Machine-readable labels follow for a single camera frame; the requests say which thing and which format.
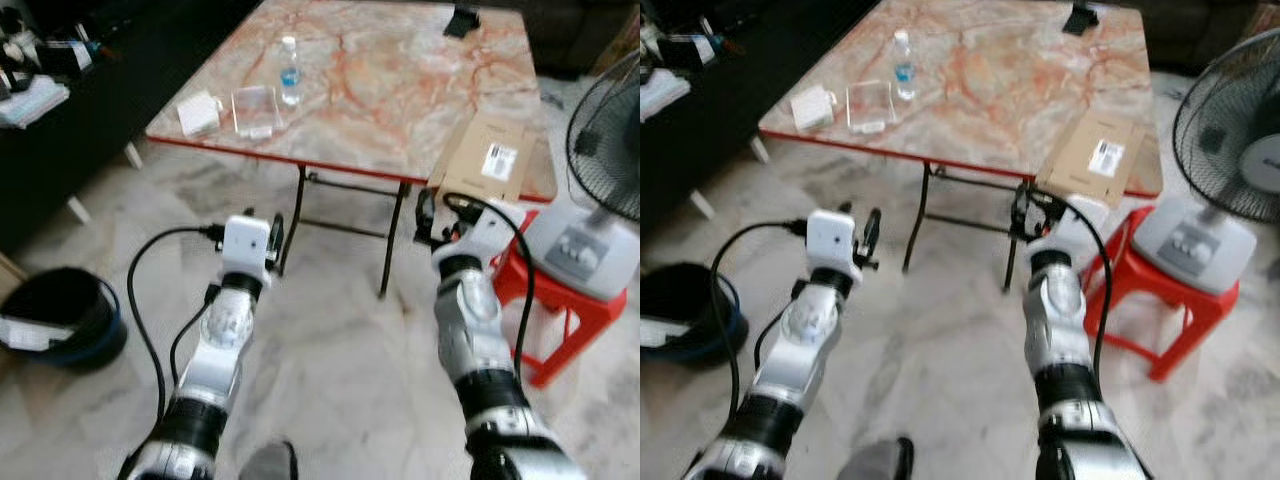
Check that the grey electric fan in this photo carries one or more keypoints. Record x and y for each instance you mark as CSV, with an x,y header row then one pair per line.
x,y
1190,245
585,250

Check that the stack of white books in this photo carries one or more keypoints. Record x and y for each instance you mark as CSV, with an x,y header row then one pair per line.
x,y
30,100
660,95

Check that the small white box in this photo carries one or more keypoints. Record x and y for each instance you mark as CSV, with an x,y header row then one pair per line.
x,y
200,115
812,108

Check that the red plastic stool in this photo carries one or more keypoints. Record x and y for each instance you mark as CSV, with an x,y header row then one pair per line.
x,y
1180,310
560,310

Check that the long black low bench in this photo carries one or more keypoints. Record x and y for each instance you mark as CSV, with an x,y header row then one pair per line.
x,y
120,100
740,120

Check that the black box white label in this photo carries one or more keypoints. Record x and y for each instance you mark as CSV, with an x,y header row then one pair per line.
x,y
68,58
685,52

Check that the clear plastic container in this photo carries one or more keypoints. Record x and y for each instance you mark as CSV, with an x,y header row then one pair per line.
x,y
256,130
870,127

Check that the dark grey sofa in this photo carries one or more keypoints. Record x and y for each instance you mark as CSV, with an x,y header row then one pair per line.
x,y
1210,30
580,30

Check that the orange marble folding table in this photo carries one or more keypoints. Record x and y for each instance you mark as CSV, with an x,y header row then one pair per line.
x,y
1000,80
400,80

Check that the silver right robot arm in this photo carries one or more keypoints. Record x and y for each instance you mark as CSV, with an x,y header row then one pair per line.
x,y
470,330
1055,320

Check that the white paper packet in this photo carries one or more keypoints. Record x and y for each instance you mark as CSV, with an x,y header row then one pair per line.
x,y
650,333
25,332

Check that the small black stand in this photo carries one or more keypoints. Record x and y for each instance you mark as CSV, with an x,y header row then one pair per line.
x,y
462,20
1081,18

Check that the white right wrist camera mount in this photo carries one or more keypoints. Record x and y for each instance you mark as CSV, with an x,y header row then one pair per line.
x,y
1075,230
490,235

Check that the clear water bottle blue label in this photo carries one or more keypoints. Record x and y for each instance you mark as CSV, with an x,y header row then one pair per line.
x,y
904,70
290,75

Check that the black rubbish bin blue band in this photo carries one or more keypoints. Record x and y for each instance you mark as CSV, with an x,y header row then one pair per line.
x,y
80,300
700,300

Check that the brown cardboard box white label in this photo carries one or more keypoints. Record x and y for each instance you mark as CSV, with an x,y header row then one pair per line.
x,y
1085,150
480,150

